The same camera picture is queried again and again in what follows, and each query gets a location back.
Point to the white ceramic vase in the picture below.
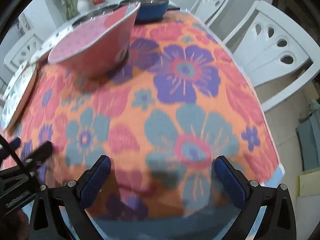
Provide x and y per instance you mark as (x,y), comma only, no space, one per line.
(82,6)

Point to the small white floral plate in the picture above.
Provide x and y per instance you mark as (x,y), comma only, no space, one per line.
(42,53)

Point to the white chair far right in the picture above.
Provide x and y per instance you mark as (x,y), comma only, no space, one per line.
(211,11)

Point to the white chair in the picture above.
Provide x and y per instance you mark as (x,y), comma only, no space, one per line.
(211,11)
(270,45)
(22,50)

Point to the white chair far left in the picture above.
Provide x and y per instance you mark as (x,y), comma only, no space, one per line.
(22,50)

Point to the pink patterned bowl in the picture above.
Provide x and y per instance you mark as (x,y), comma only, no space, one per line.
(96,46)

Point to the blue steel bowl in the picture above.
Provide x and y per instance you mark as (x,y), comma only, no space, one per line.
(150,10)

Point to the floral orange tablecloth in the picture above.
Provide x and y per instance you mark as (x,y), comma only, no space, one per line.
(179,102)

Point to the blue leaf round plate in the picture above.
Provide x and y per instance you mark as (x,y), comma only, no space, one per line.
(18,96)

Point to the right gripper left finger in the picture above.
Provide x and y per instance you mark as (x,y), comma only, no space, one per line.
(76,196)

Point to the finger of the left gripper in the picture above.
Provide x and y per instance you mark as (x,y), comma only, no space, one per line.
(40,155)
(14,144)

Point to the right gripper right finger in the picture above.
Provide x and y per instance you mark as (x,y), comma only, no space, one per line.
(278,221)

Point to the white chair near right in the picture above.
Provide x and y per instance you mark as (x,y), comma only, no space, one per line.
(270,45)

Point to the large white floral plate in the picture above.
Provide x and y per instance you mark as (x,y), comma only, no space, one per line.
(14,78)

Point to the red steel bowl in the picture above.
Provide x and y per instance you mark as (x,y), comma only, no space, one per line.
(97,11)

